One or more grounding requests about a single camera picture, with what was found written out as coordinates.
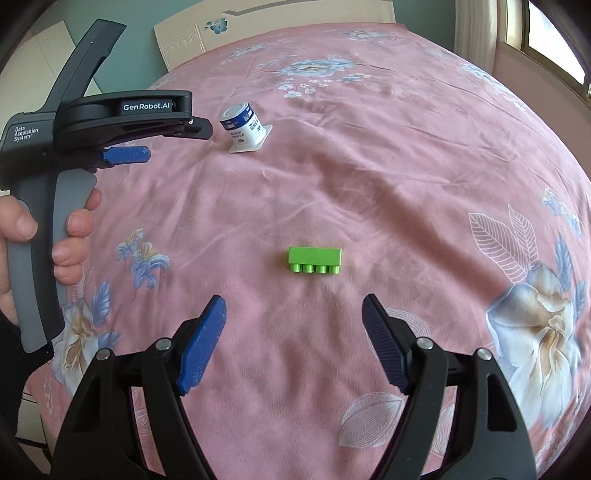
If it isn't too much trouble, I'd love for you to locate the window with frame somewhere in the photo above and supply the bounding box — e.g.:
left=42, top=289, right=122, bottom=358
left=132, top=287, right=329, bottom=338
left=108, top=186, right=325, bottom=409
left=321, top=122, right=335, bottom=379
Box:
left=497, top=1, right=590, bottom=103

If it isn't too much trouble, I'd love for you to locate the green studded toy brick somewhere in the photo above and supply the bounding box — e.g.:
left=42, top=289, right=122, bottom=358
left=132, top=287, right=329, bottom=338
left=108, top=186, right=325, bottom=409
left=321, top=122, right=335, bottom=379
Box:
left=287, top=247, right=342, bottom=275

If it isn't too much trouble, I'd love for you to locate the person's left hand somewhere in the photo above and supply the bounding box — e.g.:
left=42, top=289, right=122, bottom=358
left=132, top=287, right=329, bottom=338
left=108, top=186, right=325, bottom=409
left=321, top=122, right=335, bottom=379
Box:
left=0, top=187, right=103, bottom=326

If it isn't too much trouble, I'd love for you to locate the small blue white bottle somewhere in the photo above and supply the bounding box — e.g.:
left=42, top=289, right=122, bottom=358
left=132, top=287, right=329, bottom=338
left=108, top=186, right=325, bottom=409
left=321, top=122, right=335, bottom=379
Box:
left=219, top=102, right=273, bottom=154

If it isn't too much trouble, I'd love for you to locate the beige wooden headboard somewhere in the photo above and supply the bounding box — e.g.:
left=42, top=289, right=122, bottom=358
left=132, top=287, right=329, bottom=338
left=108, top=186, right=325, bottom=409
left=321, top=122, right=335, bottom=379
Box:
left=0, top=0, right=398, bottom=98

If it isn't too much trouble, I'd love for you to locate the pink floral bedsheet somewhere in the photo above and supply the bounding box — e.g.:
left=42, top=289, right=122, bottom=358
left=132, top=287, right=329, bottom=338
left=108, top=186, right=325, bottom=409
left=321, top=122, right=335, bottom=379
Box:
left=29, top=25, right=590, bottom=479

